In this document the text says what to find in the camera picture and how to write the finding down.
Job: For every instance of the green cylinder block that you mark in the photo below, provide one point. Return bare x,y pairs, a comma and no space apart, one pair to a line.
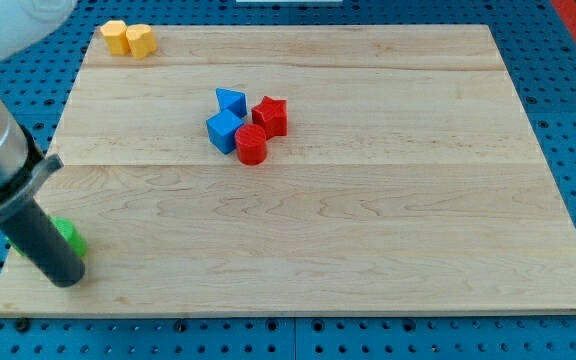
71,234

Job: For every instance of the yellow heart block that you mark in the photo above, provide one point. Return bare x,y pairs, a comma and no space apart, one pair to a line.
141,40

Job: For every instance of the red cylinder block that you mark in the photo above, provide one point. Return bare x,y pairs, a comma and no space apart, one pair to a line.
251,146

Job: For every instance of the yellow hexagon block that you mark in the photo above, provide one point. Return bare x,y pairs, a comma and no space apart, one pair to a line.
114,34

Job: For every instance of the red star block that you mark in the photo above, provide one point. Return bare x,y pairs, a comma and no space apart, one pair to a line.
271,114

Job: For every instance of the blue cube block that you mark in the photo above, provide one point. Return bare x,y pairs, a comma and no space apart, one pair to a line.
221,130

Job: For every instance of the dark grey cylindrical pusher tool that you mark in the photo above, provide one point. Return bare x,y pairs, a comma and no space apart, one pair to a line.
31,230

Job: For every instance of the blue triangle block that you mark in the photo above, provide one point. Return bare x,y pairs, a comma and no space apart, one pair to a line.
232,100

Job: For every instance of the light wooden board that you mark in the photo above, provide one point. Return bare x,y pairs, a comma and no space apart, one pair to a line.
410,182

